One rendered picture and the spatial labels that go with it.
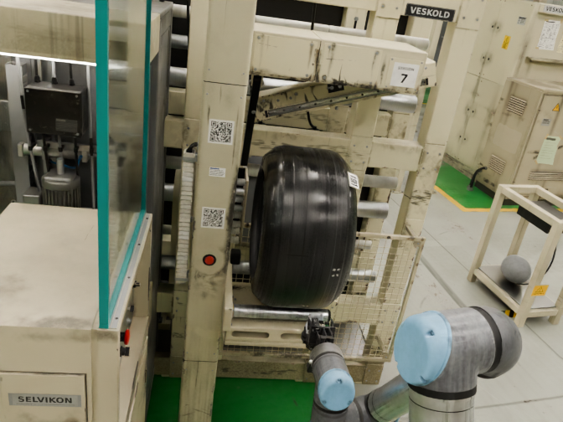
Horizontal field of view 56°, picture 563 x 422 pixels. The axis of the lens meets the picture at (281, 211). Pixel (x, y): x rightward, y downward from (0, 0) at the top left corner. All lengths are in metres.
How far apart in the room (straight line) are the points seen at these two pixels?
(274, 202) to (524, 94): 4.60
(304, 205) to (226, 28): 0.55
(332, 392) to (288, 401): 1.49
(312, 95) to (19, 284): 1.21
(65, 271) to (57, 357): 0.22
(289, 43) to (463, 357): 1.22
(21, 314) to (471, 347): 0.88
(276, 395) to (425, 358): 1.99
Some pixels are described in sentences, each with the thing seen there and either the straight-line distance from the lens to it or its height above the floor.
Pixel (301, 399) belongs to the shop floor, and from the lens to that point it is 2.86.
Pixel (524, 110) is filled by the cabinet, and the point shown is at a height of 0.99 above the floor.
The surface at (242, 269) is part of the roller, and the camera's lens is 2.05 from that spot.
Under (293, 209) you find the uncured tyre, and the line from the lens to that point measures 1.56.
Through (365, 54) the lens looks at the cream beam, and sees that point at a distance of 1.87.
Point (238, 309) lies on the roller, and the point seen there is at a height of 0.92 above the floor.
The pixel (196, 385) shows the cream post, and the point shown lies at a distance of 2.13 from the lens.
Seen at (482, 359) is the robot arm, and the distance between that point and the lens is 0.97.
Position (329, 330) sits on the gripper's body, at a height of 1.09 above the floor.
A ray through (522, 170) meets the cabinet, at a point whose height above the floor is 0.41.
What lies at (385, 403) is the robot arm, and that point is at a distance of 1.38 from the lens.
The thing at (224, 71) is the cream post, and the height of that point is 1.69.
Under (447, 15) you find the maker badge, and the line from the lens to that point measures 2.28.
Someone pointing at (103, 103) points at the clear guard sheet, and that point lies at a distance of 0.94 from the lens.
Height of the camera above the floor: 1.99
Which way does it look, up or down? 25 degrees down
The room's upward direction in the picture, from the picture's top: 9 degrees clockwise
